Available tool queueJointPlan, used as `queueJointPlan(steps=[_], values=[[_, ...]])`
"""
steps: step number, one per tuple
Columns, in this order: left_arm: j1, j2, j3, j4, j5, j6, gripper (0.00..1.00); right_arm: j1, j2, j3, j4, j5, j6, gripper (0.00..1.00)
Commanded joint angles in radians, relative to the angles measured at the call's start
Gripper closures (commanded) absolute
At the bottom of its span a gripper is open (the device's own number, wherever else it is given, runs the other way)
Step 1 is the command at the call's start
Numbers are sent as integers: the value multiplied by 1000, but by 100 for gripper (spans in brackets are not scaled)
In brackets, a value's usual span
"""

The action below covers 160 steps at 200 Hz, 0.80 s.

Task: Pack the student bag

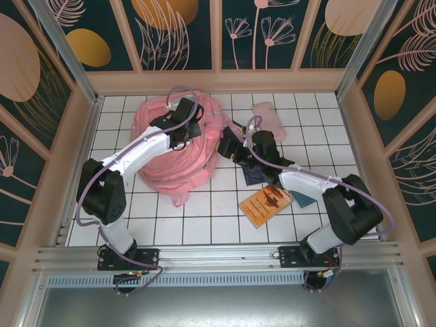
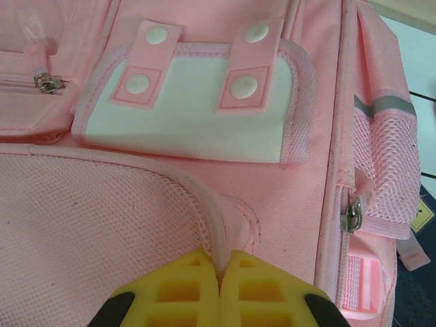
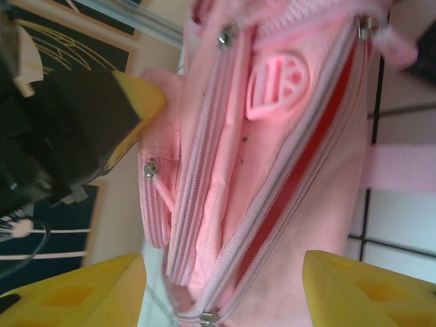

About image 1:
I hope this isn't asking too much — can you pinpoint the navy book plant drawing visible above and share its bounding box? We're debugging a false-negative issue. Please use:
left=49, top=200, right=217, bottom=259
left=243, top=163, right=273, bottom=187

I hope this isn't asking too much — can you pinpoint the slotted grey cable duct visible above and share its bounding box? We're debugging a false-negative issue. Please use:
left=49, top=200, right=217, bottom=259
left=46, top=274, right=307, bottom=287

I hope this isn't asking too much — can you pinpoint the wired power connector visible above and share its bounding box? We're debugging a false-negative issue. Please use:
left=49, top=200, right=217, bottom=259
left=114, top=270, right=153, bottom=284
left=315, top=267, right=343, bottom=285

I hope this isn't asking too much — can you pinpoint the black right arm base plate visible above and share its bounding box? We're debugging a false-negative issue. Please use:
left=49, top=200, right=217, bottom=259
left=278, top=245, right=341, bottom=268

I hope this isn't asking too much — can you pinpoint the navy book long yellow label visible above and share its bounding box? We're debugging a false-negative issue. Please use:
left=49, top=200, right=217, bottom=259
left=223, top=118, right=249, bottom=139

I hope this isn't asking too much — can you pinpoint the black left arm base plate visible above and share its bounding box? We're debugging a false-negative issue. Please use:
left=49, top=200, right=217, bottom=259
left=97, top=247, right=160, bottom=272

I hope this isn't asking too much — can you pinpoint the grey metal sheet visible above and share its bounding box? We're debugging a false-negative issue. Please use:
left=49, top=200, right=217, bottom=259
left=33, top=285, right=409, bottom=327

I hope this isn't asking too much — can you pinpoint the aluminium side rail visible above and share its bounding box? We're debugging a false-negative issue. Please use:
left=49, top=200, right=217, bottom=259
left=54, top=97, right=104, bottom=247

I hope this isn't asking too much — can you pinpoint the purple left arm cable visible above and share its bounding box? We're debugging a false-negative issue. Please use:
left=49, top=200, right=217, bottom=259
left=75, top=84, right=205, bottom=298

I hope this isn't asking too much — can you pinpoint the aluminium mounting rail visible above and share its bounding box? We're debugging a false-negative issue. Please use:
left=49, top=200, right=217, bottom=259
left=32, top=240, right=408, bottom=273

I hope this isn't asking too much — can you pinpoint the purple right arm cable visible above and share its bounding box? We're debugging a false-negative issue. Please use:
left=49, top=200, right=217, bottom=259
left=244, top=115, right=393, bottom=294

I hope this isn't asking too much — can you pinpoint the teal notebook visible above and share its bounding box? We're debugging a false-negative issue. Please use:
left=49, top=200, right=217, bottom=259
left=293, top=190, right=316, bottom=208

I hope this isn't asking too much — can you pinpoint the orange paperback book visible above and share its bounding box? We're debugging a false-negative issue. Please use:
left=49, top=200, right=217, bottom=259
left=239, top=185, right=294, bottom=228

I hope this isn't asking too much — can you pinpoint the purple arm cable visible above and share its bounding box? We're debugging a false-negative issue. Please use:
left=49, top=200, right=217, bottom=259
left=244, top=115, right=393, bottom=294
left=75, top=84, right=205, bottom=298

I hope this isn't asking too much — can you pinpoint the pink pencil case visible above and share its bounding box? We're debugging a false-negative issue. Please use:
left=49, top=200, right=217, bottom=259
left=251, top=101, right=287, bottom=142

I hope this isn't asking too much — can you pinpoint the aluminium corner post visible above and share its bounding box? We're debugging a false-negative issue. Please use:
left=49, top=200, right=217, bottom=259
left=334, top=0, right=408, bottom=100
left=27, top=0, right=104, bottom=106

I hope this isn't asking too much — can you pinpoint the pink school backpack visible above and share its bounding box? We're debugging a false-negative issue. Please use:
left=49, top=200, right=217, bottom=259
left=129, top=90, right=232, bottom=208

